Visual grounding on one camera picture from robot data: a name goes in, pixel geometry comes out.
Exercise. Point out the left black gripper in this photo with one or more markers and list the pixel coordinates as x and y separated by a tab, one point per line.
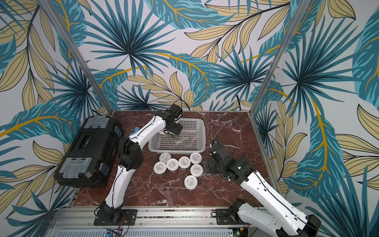
177	130

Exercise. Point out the yogurt cup white lid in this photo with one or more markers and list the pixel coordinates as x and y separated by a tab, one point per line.
163	132

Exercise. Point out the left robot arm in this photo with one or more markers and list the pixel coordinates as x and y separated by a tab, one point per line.
130	156

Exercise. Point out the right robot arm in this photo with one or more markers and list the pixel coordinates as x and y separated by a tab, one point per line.
281	218

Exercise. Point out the white perforated plastic basket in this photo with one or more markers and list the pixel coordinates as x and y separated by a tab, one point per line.
192	139

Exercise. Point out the small blue toy drill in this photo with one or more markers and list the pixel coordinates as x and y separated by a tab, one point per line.
136	129

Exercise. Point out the black plastic toolbox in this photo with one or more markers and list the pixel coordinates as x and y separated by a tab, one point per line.
90	158

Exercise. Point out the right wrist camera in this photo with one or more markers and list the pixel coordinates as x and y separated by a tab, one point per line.
217	151

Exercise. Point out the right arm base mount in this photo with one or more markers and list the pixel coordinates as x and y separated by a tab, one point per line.
225	217

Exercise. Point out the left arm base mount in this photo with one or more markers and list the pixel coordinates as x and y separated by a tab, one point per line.
109	216

